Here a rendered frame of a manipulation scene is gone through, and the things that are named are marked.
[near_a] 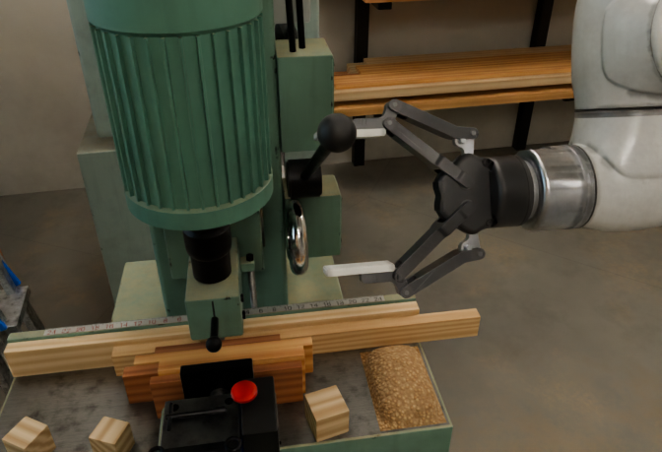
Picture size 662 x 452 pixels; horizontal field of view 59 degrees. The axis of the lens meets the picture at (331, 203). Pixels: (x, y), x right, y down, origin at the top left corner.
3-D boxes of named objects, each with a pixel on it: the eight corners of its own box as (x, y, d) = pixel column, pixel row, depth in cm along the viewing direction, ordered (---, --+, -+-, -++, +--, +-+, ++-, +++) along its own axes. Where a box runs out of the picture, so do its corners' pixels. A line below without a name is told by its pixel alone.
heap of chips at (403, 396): (380, 431, 76) (381, 412, 74) (360, 353, 88) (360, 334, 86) (446, 422, 77) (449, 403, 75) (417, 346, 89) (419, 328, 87)
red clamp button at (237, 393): (231, 407, 65) (231, 400, 65) (231, 386, 68) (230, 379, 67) (258, 403, 66) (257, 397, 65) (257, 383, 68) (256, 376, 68)
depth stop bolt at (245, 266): (244, 311, 89) (239, 260, 84) (244, 302, 91) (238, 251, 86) (258, 309, 89) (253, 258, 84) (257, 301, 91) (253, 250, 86)
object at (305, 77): (281, 153, 89) (277, 57, 82) (277, 129, 97) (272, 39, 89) (335, 150, 91) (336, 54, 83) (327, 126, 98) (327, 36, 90)
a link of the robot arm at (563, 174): (548, 147, 67) (497, 150, 66) (593, 140, 58) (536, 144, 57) (552, 226, 67) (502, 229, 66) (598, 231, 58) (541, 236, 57)
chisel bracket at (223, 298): (192, 350, 78) (183, 301, 74) (196, 284, 90) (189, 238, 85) (247, 344, 79) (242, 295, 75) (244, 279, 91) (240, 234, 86)
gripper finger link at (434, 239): (455, 196, 63) (464, 205, 63) (383, 271, 62) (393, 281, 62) (468, 197, 59) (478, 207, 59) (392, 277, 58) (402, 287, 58)
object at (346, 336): (116, 376, 84) (110, 356, 82) (118, 365, 86) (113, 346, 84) (477, 336, 91) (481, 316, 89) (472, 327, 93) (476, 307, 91)
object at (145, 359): (140, 392, 81) (133, 364, 79) (142, 383, 83) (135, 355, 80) (313, 372, 85) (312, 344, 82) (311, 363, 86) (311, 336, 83)
